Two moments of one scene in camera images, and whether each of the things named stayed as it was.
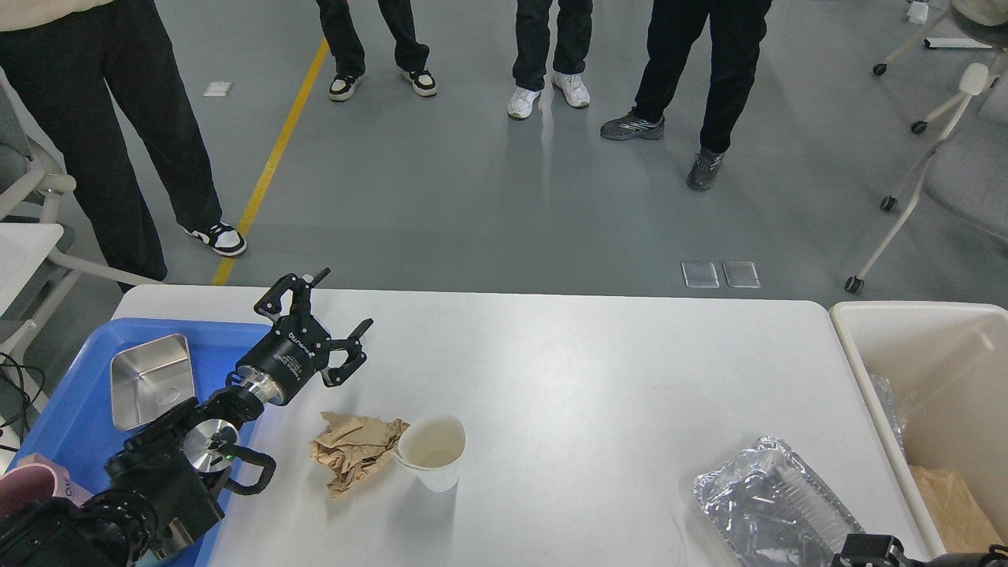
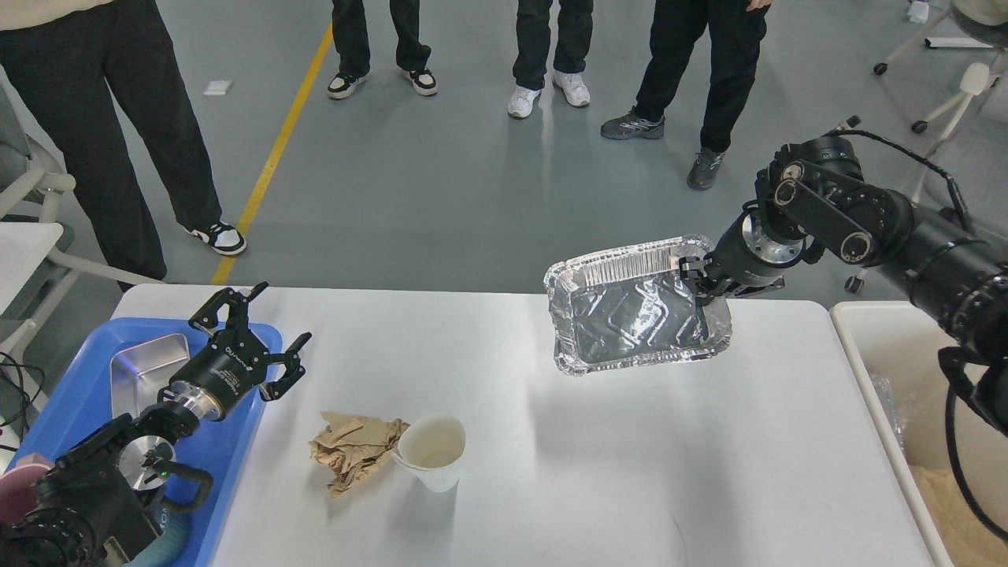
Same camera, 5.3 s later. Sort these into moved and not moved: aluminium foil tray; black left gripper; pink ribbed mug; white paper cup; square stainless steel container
Moved: aluminium foil tray; black left gripper
Not moved: pink ribbed mug; white paper cup; square stainless steel container
